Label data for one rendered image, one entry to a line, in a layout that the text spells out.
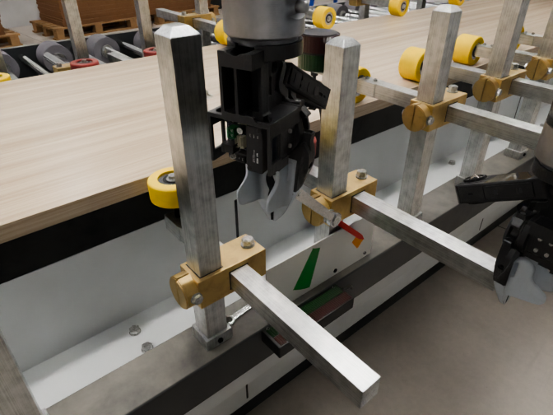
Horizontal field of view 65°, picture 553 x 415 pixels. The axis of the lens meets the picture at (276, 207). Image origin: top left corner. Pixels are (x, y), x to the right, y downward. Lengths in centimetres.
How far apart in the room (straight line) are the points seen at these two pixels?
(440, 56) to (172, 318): 67
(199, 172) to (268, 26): 20
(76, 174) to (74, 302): 22
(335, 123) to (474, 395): 116
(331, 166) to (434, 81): 26
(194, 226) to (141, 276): 31
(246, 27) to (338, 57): 25
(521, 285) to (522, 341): 122
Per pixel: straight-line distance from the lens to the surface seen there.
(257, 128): 40
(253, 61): 39
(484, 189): 59
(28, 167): 84
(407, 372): 160
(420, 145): 89
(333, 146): 67
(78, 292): 81
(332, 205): 71
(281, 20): 40
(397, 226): 70
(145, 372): 70
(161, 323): 86
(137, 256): 82
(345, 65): 63
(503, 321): 188
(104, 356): 84
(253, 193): 50
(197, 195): 53
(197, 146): 51
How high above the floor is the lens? 124
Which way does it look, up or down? 33 degrees down
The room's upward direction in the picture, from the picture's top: straight up
